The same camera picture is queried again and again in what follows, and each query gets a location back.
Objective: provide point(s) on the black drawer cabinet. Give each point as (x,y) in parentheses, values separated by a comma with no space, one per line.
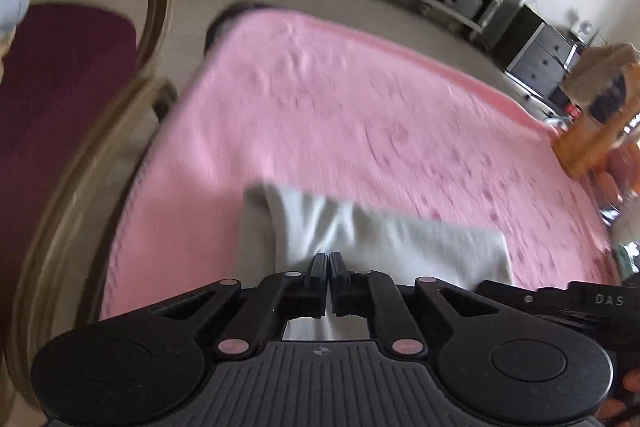
(535,53)

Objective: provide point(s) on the pink dalmatian blanket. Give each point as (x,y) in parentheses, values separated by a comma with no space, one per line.
(286,98)

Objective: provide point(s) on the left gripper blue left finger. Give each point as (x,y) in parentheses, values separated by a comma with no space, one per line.
(264,311)

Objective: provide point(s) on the maroon banquet chair near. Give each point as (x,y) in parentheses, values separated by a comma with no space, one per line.
(76,79)

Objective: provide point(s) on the fruit bowl with fruit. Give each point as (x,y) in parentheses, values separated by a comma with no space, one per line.
(616,177)

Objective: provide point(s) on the orange juice bottle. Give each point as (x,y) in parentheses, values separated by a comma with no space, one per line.
(589,138)

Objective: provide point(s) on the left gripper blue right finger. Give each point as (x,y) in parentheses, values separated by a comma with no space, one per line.
(374,296)

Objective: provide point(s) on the white printed t-shirt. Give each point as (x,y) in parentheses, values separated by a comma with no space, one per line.
(282,228)

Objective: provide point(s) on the person's right hand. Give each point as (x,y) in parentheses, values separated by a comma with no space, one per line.
(623,408)

